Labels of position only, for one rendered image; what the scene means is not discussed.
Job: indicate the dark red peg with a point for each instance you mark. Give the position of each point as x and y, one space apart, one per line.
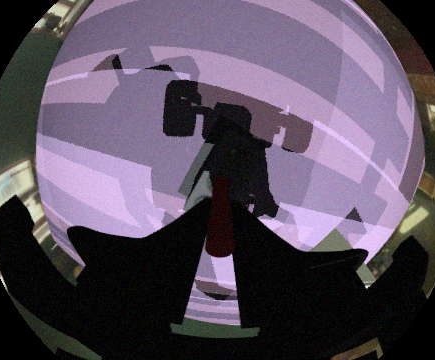
219 235

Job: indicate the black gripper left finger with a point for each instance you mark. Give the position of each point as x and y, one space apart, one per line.
165 261

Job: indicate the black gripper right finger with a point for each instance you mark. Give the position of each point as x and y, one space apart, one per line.
268 270

